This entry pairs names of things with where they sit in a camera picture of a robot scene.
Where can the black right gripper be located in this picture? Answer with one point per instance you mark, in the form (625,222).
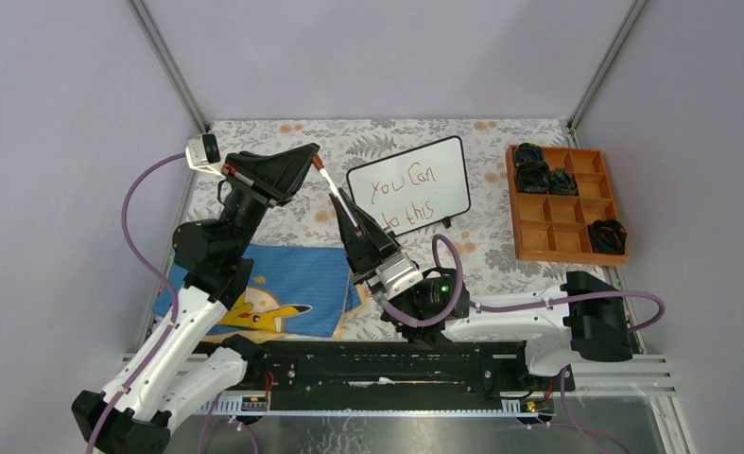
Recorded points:
(364,264)

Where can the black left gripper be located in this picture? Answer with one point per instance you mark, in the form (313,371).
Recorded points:
(285,169)

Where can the small whiteboard black frame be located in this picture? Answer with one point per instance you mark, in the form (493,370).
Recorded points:
(415,188)

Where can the dark red marker cap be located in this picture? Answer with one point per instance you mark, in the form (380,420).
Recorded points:
(317,162)

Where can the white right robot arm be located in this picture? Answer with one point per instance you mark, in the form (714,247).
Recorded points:
(579,320)

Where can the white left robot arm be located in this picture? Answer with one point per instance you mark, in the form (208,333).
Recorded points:
(133,412)

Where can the blue Pikachu cloth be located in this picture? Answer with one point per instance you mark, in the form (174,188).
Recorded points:
(292,291)

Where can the floral patterned table mat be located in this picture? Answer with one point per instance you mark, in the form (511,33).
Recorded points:
(483,235)

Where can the orange compartment tray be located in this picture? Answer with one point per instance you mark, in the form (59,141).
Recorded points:
(557,195)

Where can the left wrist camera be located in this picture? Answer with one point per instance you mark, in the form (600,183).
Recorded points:
(202,153)

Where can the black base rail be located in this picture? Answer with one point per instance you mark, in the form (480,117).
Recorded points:
(390,376)

